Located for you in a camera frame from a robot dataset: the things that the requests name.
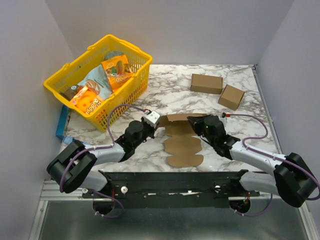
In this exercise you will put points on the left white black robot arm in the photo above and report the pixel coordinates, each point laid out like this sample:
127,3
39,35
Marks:
72,168

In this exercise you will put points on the blue flat box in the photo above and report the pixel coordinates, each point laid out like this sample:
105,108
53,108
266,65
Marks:
62,122

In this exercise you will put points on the light blue small carton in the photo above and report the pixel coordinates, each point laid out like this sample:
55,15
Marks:
67,140

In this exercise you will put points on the small folded cardboard box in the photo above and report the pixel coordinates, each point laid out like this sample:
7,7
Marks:
231,97

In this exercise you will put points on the light blue bread bag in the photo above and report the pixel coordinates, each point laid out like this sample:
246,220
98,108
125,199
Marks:
97,81

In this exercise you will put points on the brown cardboard box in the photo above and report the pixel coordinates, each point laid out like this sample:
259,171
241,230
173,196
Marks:
182,145

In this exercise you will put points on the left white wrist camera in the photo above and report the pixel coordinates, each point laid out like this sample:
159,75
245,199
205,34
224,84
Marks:
152,118

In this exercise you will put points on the orange mango snack bag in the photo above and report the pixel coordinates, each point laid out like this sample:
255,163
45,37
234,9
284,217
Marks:
117,71

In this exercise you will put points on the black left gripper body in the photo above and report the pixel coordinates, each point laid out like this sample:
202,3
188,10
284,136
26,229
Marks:
148,131

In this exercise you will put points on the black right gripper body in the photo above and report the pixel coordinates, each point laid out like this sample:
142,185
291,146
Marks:
199,124

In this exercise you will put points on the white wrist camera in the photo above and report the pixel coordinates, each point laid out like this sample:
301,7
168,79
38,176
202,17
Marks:
152,118
224,118

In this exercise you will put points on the dark brown snack pack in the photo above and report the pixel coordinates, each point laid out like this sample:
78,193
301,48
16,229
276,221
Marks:
68,94

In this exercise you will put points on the yellow plastic shopping basket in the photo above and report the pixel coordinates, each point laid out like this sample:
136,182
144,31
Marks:
111,109

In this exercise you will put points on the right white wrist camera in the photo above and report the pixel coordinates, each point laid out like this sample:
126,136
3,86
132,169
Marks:
224,118

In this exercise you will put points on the green round snack pack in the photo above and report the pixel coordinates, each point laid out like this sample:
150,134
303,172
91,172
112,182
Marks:
112,54

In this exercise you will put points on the large folded cardboard box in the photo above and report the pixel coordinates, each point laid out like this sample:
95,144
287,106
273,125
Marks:
206,84

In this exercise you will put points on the orange apple snack bag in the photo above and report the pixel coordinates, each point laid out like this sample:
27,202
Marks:
86,100

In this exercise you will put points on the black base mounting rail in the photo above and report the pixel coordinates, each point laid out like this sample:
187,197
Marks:
157,190

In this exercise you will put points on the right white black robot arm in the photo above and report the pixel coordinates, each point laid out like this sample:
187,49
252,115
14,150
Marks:
287,176

